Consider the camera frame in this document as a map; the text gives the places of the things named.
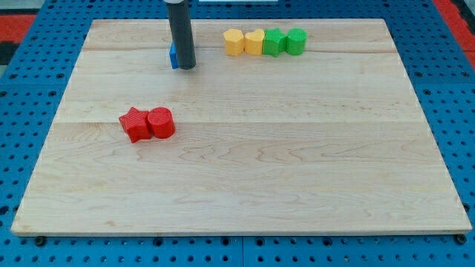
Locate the red cylinder block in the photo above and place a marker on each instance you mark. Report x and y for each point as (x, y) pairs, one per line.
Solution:
(161, 123)

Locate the yellow heart block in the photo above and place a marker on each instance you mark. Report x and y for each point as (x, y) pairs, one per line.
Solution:
(254, 42)

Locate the yellow pentagon block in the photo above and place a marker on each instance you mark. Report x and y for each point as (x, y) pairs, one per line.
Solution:
(234, 42)

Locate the light wooden board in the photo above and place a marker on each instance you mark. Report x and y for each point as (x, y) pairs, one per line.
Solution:
(330, 142)

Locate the green star block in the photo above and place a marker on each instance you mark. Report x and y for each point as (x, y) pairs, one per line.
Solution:
(274, 42)

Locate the blue block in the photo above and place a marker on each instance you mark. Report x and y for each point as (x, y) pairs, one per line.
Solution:
(173, 57)

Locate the red star block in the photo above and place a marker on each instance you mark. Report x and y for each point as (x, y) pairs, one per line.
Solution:
(135, 124)

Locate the green cylinder block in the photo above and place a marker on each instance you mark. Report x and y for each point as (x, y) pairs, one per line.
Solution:
(296, 41)

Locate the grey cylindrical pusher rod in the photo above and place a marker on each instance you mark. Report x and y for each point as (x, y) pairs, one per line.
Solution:
(180, 24)

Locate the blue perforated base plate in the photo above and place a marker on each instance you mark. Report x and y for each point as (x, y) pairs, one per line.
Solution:
(35, 80)

